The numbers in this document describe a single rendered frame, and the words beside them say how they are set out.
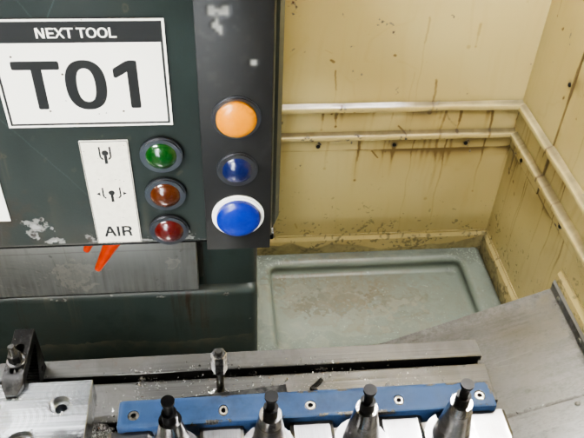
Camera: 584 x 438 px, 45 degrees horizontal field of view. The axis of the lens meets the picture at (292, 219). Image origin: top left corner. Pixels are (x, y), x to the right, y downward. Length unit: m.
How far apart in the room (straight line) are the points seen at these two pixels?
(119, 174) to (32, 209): 0.07
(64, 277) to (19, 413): 0.34
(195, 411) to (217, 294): 0.64
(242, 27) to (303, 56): 1.19
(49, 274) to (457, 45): 1.00
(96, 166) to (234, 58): 0.12
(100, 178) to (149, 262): 0.96
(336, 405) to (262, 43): 0.58
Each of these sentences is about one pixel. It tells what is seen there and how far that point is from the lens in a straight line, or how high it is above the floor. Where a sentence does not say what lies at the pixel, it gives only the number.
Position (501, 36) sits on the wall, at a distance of 1.69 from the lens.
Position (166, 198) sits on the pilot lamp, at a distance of 0.47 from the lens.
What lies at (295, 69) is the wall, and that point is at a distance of 1.61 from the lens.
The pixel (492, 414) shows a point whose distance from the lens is 0.95.
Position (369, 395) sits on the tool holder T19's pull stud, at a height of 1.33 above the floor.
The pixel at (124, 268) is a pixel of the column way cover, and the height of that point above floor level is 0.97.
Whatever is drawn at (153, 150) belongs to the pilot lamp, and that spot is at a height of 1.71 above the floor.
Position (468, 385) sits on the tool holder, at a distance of 0.83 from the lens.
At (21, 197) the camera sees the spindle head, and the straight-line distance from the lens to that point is 0.50.
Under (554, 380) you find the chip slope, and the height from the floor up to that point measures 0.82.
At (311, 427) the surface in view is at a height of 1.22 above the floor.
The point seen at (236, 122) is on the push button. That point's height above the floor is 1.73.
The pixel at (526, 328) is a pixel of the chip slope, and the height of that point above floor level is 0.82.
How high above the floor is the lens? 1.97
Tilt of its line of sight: 41 degrees down
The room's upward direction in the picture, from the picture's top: 3 degrees clockwise
